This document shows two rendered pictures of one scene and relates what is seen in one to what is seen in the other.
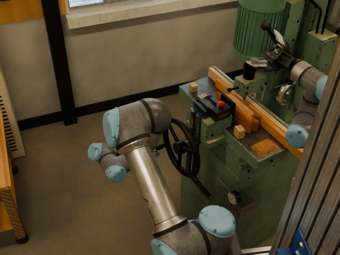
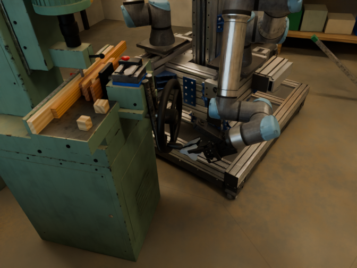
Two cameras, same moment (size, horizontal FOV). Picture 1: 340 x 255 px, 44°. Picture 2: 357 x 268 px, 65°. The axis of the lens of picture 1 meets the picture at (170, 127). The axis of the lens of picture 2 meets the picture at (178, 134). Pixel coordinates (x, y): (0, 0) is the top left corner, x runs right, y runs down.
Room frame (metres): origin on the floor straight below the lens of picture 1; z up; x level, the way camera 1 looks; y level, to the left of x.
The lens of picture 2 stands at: (1.90, 0.63, 1.44)
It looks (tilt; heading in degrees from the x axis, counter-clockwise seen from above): 39 degrees down; 229
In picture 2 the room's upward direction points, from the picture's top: 3 degrees counter-clockwise
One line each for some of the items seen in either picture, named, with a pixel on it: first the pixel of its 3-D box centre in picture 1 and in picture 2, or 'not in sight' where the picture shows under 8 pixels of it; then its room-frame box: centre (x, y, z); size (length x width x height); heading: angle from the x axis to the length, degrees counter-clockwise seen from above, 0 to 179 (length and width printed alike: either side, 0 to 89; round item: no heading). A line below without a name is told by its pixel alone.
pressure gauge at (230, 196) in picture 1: (235, 198); not in sight; (1.19, -0.30, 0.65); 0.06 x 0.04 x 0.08; 33
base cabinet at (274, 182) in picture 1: (245, 176); (91, 177); (1.59, -0.44, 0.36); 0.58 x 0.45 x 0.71; 123
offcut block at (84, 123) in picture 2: (193, 87); (84, 123); (1.65, -0.11, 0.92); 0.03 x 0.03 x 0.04; 28
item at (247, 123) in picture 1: (232, 112); (108, 78); (1.45, -0.28, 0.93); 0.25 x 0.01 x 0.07; 33
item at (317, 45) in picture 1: (318, 50); not in sight; (1.51, -0.60, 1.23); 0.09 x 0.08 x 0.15; 123
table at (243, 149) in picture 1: (224, 121); (113, 96); (1.46, -0.25, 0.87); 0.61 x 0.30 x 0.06; 33
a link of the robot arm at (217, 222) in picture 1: (214, 229); (241, 27); (0.78, -0.15, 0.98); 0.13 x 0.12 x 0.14; 122
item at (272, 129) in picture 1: (256, 116); (96, 72); (1.44, -0.39, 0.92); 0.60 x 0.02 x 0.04; 33
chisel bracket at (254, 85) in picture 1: (250, 84); (73, 57); (1.53, -0.35, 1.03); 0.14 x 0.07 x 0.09; 123
